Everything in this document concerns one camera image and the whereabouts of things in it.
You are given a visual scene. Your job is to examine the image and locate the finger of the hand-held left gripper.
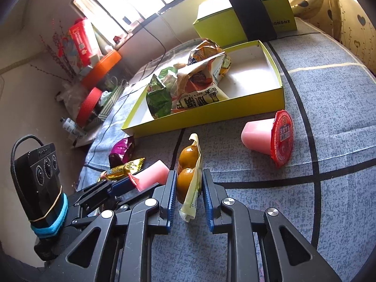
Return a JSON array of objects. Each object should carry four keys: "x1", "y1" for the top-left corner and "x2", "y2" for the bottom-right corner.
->
[
  {"x1": 70, "y1": 186, "x2": 163, "y2": 227},
  {"x1": 73, "y1": 178, "x2": 140, "y2": 208}
]

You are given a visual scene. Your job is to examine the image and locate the clear packet of braised eggs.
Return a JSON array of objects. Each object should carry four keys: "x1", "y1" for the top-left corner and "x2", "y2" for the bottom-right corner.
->
[{"x1": 176, "y1": 133, "x2": 204, "y2": 222}]

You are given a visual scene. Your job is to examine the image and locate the green striped gift box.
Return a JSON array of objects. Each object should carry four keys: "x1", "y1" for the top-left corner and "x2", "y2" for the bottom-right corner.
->
[{"x1": 97, "y1": 84, "x2": 127, "y2": 122}]

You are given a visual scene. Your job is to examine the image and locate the green snack packet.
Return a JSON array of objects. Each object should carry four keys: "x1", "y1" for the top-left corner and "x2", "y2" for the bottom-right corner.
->
[{"x1": 146, "y1": 75, "x2": 173, "y2": 120}]

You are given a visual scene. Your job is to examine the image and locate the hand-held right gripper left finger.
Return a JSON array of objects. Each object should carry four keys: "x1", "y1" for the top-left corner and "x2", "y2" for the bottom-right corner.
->
[{"x1": 44, "y1": 169, "x2": 178, "y2": 282}]

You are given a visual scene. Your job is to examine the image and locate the black cable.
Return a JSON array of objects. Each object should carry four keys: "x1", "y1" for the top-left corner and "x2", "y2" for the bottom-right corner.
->
[{"x1": 129, "y1": 13, "x2": 168, "y2": 86}]

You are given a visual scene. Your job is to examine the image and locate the clear bag with green label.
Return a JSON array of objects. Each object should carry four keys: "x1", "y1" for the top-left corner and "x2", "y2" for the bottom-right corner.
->
[{"x1": 159, "y1": 63, "x2": 188, "y2": 94}]

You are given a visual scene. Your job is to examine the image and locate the white bottle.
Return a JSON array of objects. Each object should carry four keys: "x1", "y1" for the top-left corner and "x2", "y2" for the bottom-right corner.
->
[{"x1": 60, "y1": 117, "x2": 87, "y2": 137}]

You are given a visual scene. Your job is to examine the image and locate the pink jelly cup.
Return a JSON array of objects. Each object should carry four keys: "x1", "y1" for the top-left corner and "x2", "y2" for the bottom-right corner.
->
[
  {"x1": 241, "y1": 110, "x2": 294, "y2": 168},
  {"x1": 127, "y1": 160, "x2": 170, "y2": 191}
]

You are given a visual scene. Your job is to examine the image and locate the yellow chip bag blue label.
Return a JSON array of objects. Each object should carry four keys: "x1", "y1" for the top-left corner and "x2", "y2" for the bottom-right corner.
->
[{"x1": 188, "y1": 39, "x2": 227, "y2": 67}]

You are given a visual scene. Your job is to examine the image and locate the heart-print cream curtain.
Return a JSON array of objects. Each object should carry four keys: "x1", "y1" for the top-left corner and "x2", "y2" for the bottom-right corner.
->
[{"x1": 264, "y1": 0, "x2": 376, "y2": 74}]

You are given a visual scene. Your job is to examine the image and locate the purple snack packet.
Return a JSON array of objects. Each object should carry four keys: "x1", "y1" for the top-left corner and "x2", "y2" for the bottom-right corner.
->
[{"x1": 109, "y1": 137, "x2": 135, "y2": 168}]

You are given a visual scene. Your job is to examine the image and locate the yellow-green deep box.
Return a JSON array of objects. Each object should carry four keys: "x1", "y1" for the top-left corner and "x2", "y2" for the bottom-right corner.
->
[{"x1": 192, "y1": 0, "x2": 298, "y2": 40}]

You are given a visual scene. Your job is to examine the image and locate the red dotted box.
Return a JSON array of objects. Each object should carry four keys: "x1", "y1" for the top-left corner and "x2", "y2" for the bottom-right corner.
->
[{"x1": 76, "y1": 87, "x2": 103, "y2": 127}]

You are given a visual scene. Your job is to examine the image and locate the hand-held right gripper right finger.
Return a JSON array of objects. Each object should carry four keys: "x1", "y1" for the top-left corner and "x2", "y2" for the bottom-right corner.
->
[{"x1": 202, "y1": 169, "x2": 332, "y2": 282}]

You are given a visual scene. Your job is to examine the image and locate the tall red carton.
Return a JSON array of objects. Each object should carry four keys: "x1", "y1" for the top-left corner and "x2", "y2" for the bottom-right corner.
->
[{"x1": 69, "y1": 19, "x2": 97, "y2": 67}]

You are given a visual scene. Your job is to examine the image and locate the long yellow snack packet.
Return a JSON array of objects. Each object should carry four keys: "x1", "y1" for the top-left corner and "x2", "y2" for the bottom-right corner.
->
[{"x1": 98, "y1": 157, "x2": 146, "y2": 183}]

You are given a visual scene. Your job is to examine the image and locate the dried red-berry branches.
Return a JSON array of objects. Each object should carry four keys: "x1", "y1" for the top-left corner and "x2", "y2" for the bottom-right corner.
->
[{"x1": 39, "y1": 19, "x2": 78, "y2": 83}]

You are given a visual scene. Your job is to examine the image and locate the black phone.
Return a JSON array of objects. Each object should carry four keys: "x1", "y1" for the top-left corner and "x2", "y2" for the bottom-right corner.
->
[{"x1": 224, "y1": 0, "x2": 278, "y2": 42}]

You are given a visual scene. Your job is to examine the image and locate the yellow-green shallow box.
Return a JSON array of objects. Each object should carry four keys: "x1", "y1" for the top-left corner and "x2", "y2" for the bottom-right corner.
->
[{"x1": 121, "y1": 39, "x2": 285, "y2": 138}]

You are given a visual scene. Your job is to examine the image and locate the large orange snack bag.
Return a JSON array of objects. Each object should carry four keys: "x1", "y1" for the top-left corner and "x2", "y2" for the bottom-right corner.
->
[{"x1": 172, "y1": 54, "x2": 231, "y2": 113}]

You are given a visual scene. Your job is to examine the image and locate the window with black bars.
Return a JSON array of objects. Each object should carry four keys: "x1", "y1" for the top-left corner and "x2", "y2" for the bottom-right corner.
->
[{"x1": 70, "y1": 0, "x2": 244, "y2": 36}]

